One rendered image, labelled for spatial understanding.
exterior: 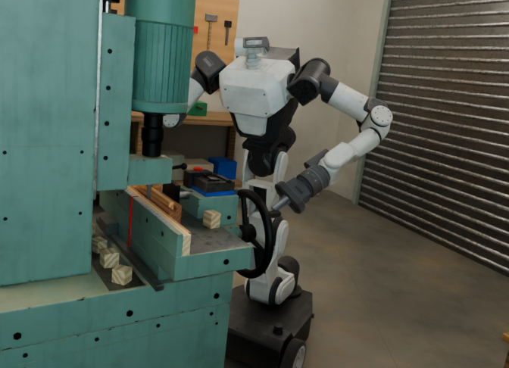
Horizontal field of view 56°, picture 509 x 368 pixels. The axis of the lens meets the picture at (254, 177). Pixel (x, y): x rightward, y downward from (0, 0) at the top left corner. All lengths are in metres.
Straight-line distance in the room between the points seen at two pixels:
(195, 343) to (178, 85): 0.67
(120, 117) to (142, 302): 0.45
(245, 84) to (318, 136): 3.78
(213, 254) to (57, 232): 0.36
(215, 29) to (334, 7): 1.40
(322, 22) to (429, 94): 1.50
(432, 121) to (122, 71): 3.63
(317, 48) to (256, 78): 3.63
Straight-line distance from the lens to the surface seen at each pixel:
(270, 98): 1.75
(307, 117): 5.39
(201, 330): 1.33
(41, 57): 1.11
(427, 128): 4.58
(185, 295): 1.25
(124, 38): 1.20
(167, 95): 1.23
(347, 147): 1.61
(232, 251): 1.18
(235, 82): 1.80
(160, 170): 1.31
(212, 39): 4.80
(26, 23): 1.11
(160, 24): 1.21
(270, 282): 2.31
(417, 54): 4.78
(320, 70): 1.77
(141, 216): 1.29
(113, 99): 1.19
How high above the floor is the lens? 1.34
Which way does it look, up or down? 13 degrees down
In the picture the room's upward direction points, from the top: 6 degrees clockwise
